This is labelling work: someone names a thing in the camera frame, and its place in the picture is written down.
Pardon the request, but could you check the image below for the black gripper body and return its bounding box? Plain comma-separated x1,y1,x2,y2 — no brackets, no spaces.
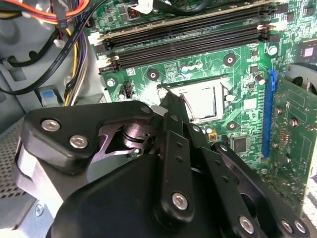
51,155,240,238

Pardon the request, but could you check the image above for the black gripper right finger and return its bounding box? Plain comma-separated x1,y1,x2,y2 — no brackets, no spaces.
172,95,312,238

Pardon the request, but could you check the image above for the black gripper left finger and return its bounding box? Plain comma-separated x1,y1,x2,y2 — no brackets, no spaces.
14,85,197,224

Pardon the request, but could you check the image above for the thin metal locking lever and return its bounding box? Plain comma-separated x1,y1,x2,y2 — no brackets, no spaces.
180,93,194,123

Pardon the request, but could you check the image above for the silver square CPU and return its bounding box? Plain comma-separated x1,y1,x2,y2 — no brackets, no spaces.
173,83,220,121

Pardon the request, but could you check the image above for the metal socket cover frame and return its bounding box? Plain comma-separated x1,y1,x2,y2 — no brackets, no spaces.
168,76,228,123

